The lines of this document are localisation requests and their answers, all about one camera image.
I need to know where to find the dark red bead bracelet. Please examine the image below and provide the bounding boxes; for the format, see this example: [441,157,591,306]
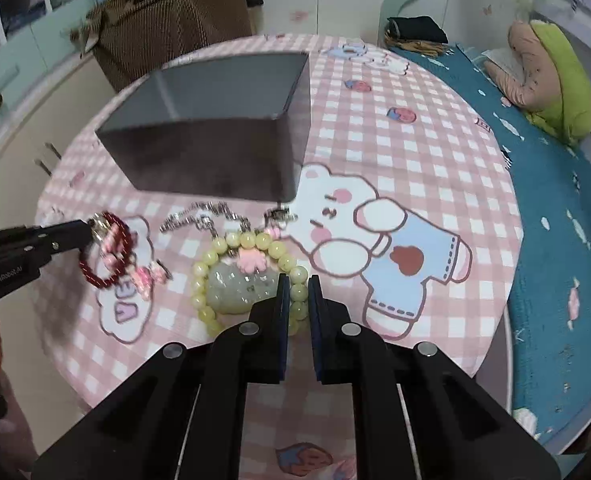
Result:
[77,210,136,291]

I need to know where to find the pink and green pillow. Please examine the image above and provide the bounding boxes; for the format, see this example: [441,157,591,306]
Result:
[484,20,591,148]

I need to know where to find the brown dotted fabric bag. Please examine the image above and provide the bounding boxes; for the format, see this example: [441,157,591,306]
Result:
[70,0,264,91]

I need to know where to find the grey metal tin box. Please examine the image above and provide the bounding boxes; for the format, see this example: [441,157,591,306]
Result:
[96,52,311,203]

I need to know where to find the pink checkered tablecloth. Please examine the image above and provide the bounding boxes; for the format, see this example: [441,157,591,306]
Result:
[35,35,523,405]

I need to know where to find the cream cupboard with handles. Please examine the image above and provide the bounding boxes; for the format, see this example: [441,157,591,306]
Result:
[0,55,116,229]

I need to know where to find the mint drawer cabinet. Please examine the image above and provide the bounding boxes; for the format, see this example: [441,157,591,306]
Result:
[0,0,102,128]

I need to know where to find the folded dark clothes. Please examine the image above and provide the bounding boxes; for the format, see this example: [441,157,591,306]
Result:
[384,16,448,58]

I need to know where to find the teal patterned bed sheet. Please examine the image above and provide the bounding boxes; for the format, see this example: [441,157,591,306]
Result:
[405,48,591,453]

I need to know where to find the pink charm hair clip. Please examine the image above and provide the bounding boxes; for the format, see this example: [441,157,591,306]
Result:
[130,259,172,300]

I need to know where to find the pink bow hair clip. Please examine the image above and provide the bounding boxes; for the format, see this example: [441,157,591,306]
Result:
[263,207,297,240]

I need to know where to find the yellow-green bead bracelet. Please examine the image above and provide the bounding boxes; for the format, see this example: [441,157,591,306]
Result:
[189,231,311,338]

